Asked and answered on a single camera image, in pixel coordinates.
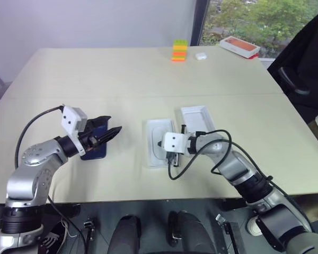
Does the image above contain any dark rounded shape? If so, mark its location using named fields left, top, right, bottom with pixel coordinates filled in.
left=111, top=214, right=143, bottom=254
left=167, top=210, right=216, bottom=254

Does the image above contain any white round roll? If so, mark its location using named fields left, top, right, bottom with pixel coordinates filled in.
left=245, top=217, right=264, bottom=237

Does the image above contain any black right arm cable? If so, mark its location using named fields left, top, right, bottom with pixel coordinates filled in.
left=166, top=129, right=291, bottom=198

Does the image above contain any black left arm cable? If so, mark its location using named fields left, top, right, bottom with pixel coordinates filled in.
left=14, top=105, right=65, bottom=169

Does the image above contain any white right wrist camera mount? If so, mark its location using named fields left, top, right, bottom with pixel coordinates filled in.
left=161, top=131, right=192, bottom=156

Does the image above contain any dark window frame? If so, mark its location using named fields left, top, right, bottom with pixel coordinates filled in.
left=189, top=0, right=210, bottom=47

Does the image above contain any white phone box base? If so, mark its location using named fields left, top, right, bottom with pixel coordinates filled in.
left=145, top=119, right=176, bottom=169

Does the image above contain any black metal bracket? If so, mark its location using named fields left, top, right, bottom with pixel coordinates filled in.
left=215, top=213, right=242, bottom=254
left=83, top=217, right=96, bottom=243

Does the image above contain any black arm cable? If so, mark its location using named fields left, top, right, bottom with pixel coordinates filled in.
left=166, top=129, right=291, bottom=198
left=14, top=105, right=65, bottom=169

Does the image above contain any black office chair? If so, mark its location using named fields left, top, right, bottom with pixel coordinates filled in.
left=266, top=10, right=318, bottom=157

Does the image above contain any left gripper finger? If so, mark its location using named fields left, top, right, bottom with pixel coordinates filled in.
left=96, top=126, right=122, bottom=146
left=91, top=115, right=112, bottom=128

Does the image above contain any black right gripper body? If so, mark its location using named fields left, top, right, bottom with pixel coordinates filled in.
left=165, top=151, right=181, bottom=168

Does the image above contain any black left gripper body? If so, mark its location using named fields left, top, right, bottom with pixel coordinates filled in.
left=78, top=119, right=101, bottom=153

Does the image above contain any dark blue phone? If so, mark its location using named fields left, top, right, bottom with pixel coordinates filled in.
left=79, top=119, right=110, bottom=161

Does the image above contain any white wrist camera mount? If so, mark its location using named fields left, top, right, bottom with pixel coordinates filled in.
left=60, top=105, right=89, bottom=156
left=161, top=131, right=192, bottom=156

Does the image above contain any black floor cable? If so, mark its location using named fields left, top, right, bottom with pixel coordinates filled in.
left=48, top=195, right=87, bottom=254

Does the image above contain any orange and white phone box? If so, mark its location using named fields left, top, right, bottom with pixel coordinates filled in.
left=218, top=37, right=261, bottom=59

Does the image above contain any white phone box lid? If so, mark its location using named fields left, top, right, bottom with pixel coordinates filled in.
left=180, top=105, right=218, bottom=157

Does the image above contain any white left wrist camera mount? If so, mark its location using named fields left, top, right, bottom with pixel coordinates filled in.
left=60, top=105, right=89, bottom=156

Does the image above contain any green orange block stack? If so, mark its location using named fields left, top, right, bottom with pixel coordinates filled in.
left=171, top=39, right=189, bottom=64

